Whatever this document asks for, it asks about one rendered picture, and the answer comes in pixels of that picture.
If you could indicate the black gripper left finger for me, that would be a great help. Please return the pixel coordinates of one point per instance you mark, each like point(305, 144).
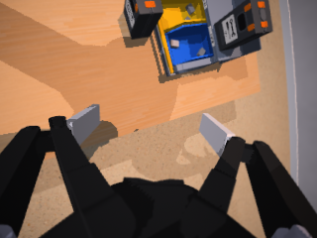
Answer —
point(104, 213)

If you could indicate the yellow open bin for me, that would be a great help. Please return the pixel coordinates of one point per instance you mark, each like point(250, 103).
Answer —
point(174, 12)

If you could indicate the grey metal shelf rack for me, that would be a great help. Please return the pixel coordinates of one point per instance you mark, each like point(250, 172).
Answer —
point(218, 9)

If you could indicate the blue bin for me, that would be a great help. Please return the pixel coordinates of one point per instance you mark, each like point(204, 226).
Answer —
point(191, 39)

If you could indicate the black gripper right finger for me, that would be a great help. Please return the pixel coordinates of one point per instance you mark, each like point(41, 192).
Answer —
point(284, 210)

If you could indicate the orange bar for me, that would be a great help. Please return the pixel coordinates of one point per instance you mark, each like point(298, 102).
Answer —
point(165, 46)

